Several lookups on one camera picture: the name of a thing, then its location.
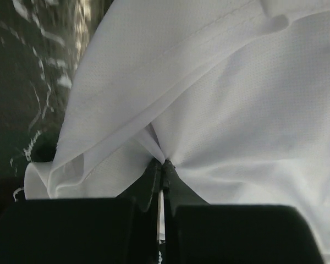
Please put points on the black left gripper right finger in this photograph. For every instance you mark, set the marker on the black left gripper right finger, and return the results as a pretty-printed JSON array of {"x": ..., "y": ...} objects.
[{"x": 176, "y": 194}]

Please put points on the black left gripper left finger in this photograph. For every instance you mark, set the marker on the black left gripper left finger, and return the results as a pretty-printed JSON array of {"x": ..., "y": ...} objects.
[{"x": 142, "y": 190}]

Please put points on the white t shirt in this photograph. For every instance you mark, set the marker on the white t shirt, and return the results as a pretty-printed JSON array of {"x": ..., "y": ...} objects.
[{"x": 236, "y": 94}]

